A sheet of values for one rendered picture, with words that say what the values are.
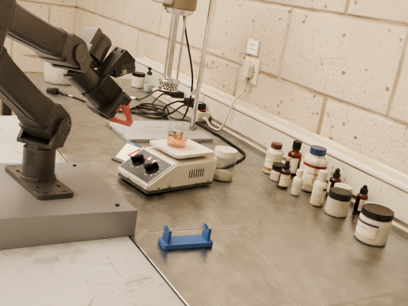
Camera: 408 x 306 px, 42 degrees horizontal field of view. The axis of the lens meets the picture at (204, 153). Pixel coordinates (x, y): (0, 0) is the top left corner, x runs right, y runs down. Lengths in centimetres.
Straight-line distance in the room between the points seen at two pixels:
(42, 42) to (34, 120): 14
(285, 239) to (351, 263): 14
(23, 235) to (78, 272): 12
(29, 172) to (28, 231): 17
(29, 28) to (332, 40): 87
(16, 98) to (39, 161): 15
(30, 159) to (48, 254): 21
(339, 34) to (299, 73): 19
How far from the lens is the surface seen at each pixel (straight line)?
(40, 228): 94
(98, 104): 116
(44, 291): 83
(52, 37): 102
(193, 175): 125
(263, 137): 168
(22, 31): 96
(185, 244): 98
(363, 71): 144
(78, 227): 96
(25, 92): 98
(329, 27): 155
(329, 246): 112
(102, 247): 96
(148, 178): 119
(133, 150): 140
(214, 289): 88
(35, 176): 106
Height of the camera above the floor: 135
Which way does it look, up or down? 17 degrees down
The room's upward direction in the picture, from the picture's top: 9 degrees clockwise
